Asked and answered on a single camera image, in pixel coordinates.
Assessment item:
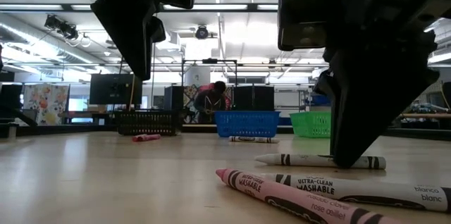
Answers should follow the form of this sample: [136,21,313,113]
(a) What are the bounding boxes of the white crayon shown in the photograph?
[253,153,387,170]
[228,135,280,144]
[261,172,451,213]

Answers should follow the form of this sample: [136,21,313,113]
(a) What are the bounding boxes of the carnation pink crayon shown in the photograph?
[214,168,404,224]

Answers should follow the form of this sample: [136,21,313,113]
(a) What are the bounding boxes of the blue sign box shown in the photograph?
[309,94,332,107]

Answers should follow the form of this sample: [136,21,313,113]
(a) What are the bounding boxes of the black monitor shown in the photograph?
[88,73,144,111]

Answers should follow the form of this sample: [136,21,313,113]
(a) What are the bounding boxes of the wooden workbench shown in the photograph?
[401,112,451,120]

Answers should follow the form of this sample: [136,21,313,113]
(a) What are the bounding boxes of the black ceiling spotlights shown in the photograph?
[43,13,80,41]

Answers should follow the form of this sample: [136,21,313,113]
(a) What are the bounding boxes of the green slotted plastic basket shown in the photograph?
[289,111,333,139]

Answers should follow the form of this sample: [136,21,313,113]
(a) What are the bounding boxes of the round black ceiling fixture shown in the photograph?
[194,24,210,41]

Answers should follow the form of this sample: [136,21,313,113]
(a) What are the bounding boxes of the narrow black panel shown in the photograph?
[163,85,185,112]

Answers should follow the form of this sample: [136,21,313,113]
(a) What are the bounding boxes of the white column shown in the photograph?
[184,66,212,87]

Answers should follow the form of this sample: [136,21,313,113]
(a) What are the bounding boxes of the colourful patchwork quilt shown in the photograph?
[183,83,233,125]

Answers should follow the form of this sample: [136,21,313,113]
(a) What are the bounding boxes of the black slotted plastic basket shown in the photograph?
[113,109,180,137]

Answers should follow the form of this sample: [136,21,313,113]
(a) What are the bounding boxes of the person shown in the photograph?
[193,80,228,125]

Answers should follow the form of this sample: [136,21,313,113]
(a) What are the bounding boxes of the orange-flowered white cloth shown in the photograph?
[22,82,70,127]

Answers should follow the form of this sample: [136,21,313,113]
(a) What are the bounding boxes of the wide black panel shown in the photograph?
[232,85,276,112]

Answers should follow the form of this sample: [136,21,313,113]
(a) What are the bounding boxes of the blue slotted plastic basket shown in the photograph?
[214,110,282,138]

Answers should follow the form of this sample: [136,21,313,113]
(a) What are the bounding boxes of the black cabinet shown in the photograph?
[0,83,24,123]

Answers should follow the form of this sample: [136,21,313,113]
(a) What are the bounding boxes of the grey bin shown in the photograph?
[0,121,19,139]

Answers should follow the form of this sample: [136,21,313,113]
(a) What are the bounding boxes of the black metal stand frame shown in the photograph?
[180,57,238,87]

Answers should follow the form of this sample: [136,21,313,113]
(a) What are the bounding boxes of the black overhead frame bar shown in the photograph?
[0,3,279,14]

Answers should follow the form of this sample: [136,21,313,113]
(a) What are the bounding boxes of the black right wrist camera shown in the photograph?
[277,0,345,52]

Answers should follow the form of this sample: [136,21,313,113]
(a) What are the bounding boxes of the black table side rail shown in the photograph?
[0,123,451,142]

